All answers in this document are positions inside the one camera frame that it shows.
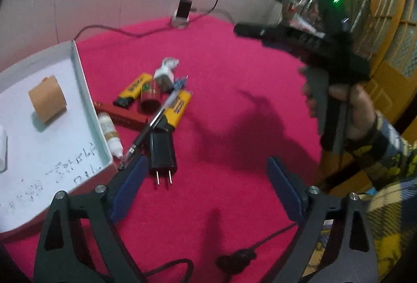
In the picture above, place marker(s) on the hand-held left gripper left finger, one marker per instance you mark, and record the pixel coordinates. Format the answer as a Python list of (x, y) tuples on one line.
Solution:
[(130, 185)]

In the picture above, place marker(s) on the black charger plug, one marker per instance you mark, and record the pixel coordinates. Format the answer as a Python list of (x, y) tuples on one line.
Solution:
[(162, 152)]

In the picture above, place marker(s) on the white charger plug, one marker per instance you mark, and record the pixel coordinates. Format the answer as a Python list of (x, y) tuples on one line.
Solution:
[(164, 74)]

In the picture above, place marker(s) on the white cardboard box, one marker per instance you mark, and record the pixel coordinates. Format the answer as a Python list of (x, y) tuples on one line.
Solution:
[(49, 146)]

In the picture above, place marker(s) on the yellow checkered blanket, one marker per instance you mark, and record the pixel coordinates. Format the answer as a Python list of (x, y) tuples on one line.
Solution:
[(391, 237)]

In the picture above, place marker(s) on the red table cloth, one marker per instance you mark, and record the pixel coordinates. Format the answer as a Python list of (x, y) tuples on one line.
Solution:
[(228, 91)]

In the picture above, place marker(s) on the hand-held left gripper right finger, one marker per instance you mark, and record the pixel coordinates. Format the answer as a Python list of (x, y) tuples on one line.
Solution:
[(283, 185)]

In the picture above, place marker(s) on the small red can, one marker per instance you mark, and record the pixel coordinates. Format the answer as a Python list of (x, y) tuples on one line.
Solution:
[(150, 97)]

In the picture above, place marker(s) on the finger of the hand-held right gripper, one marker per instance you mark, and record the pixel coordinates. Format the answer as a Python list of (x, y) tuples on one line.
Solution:
[(249, 30)]

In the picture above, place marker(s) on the tan tape roll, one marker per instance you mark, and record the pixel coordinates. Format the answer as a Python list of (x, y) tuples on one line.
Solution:
[(47, 97)]

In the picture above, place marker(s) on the black power adapter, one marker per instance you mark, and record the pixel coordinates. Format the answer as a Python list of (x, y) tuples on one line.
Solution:
[(184, 6)]

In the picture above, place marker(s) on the person's right forearm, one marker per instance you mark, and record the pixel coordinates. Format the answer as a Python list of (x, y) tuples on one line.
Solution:
[(387, 152)]

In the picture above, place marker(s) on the black ballpoint pen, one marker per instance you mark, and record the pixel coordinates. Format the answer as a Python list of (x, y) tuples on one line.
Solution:
[(153, 122)]

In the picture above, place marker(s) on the long red box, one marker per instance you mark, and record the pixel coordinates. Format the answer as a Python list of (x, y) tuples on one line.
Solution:
[(125, 117)]

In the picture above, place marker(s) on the person's right hand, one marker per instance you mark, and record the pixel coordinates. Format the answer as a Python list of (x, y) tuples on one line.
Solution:
[(358, 110)]

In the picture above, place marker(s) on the yellow wooden door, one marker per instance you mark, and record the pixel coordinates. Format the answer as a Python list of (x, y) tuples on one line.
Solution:
[(391, 74)]

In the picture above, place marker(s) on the small white bottle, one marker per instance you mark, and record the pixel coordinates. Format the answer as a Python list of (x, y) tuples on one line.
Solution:
[(109, 131)]

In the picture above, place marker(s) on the white power strip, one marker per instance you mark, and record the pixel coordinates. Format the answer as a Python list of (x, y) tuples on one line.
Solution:
[(179, 23)]

